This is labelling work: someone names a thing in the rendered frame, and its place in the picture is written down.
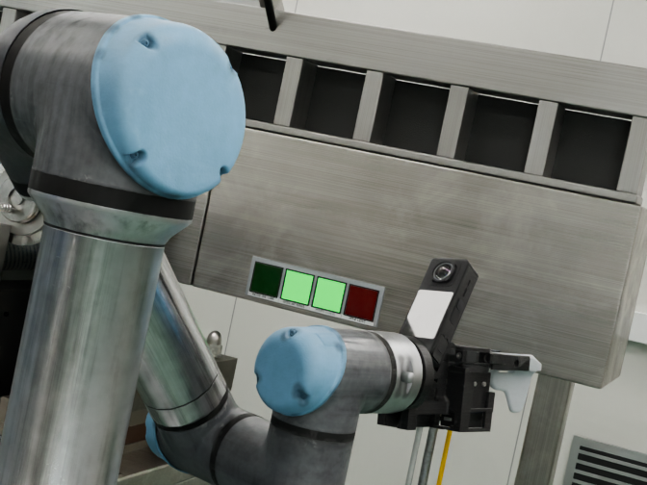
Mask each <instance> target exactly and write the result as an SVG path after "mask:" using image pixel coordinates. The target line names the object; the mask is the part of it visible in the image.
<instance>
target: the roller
mask: <svg viewBox="0 0 647 485"><path fill-rule="evenodd" d="M7 178H9V176H8V174H7V172H6V170H4V171H3V172H2V174H1V175H0V187H1V185H2V184H3V182H4V181H5V180H6V179H7ZM0 223H4V224H8V225H10V226H11V231H10V232H11V233H13V234H16V235H21V236H26V235H31V234H34V233H36V232H38V231H39V230H40V229H41V228H43V215H42V213H41V212H39V214H38V216H37V217H36V218H35V219H33V220H32V221H30V222H27V223H18V222H12V221H10V220H8V219H6V218H5V217H4V216H3V215H2V214H1V212H0Z"/></svg>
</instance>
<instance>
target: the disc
mask: <svg viewBox="0 0 647 485"><path fill-rule="evenodd" d="M41 233H42V228H41V229H40V230H39V231H38V232H36V233H34V234H31V235H26V236H21V235H16V234H13V233H11V232H10V235H9V240H8V242H9V243H12V244H16V245H33V244H37V243H40V238H41Z"/></svg>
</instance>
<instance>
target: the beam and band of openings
mask: <svg viewBox="0 0 647 485"><path fill-rule="evenodd" d="M49 9H73V10H79V11H83V12H92V13H111V14H121V15H133V14H152V15H157V16H161V17H162V18H165V19H168V20H170V21H174V22H179V23H184V24H187V25H190V26H193V27H195V28H196V29H198V30H200V31H202V32H203V33H205V34H206V35H208V36H209V37H210V38H212V39H213V40H214V41H215V42H216V43H217V44H218V45H219V46H220V47H221V49H222V50H223V51H224V52H225V54H226V55H227V57H228V59H229V62H230V64H231V66H232V68H233V69H234V70H235V71H236V72H237V74H238V77H239V80H240V82H241V86H242V89H243V94H244V99H245V105H246V128H251V129H256V130H261V131H266V132H271V133H276V134H280V135H285V136H290V137H295V138H300V139H305V140H313V141H318V142H324V143H329V144H334V145H339V146H344V147H348V148H353V149H358V150H363V151H368V152H373V153H377V154H382V155H387V156H392V157H397V158H402V159H406V160H411V161H417V162H422V163H427V164H432V165H437V166H445V167H450V168H455V169H460V170H465V171H470V172H474V173H479V174H484V175H489V176H494V177H499V178H504V179H508V180H514V181H519V182H524V183H529V184H534V185H538V186H543V187H548V188H553V189H558V190H563V191H571V192H576V193H581V194H586V195H591V196H596V197H601V198H606V199H611V200H616V201H621V202H626V203H631V204H635V205H640V206H641V205H642V200H643V198H642V197H641V195H642V192H643V187H644V183H645V178H646V174H647V68H643V67H637V66H631V65H625V64H614V63H608V62H601V61H595V60H589V59H583V58H577V57H571V56H564V55H559V54H553V53H547V52H540V51H534V50H529V49H522V48H516V47H510V46H503V45H498V44H492V43H485V42H479V41H473V40H468V39H461V38H450V37H443V36H437V35H432V34H425V33H419V32H413V31H406V30H401V29H395V28H388V27H382V26H376V25H371V24H364V23H358V22H352V21H346V20H340V19H334V18H327V17H321V16H315V15H309V14H303V13H292V12H285V11H280V10H274V13H275V18H276V23H277V27H276V29H275V31H273V32H271V30H270V29H267V28H269V23H268V19H267V14H266V10H265V8H261V7H255V6H249V5H243V4H237V3H230V2H224V1H219V0H0V11H2V12H0V35H1V34H2V33H3V32H4V31H5V29H6V28H8V27H9V26H11V25H12V24H13V23H15V22H16V21H17V20H18V19H19V18H22V17H24V16H26V15H29V14H31V13H35V12H38V11H43V10H49ZM243 53H246V54H243ZM248 54H252V55H248ZM254 55H258V56H254ZM260 56H264V57H260ZM265 57H268V58H265ZM271 58H274V59H271ZM277 59H280V60H277ZM282 60H286V61H282ZM321 66H324V67H321ZM326 67H330V68H326ZM331 68H335V69H331ZM337 69H341V70H337ZM343 70H346V71H343ZM348 71H352V72H348ZM353 72H357V73H353ZM359 73H363V74H359ZM365 74H366V75H365ZM398 80H401V81H398ZM404 81H407V82H404ZM409 82H413V83H409ZM414 83H419V84H414ZM420 84H423V85H420ZM426 85H429V86H426ZM432 86H435V87H432ZM437 87H441V88H437ZM442 88H445V89H442ZM481 94H485V95H481ZM486 95H490V96H486ZM492 96H496V97H492ZM497 97H501V98H497ZM503 98H507V99H503ZM508 99H512V100H508ZM514 100H518V101H514ZM519 101H524V102H519ZM525 102H530V103H525ZM531 103H534V104H531ZM536 104H538V105H536ZM566 109H568V110H566ZM569 110H573V111H569ZM575 111H578V112H575ZM580 112H584V113H580ZM586 113H590V114H586ZM592 114H595V115H592ZM602 115H606V116H602ZM608 116H612V117H608ZM614 117H617V118H614ZM619 118H623V119H619ZM624 119H628V120H624ZM630 120H631V121H630Z"/></svg>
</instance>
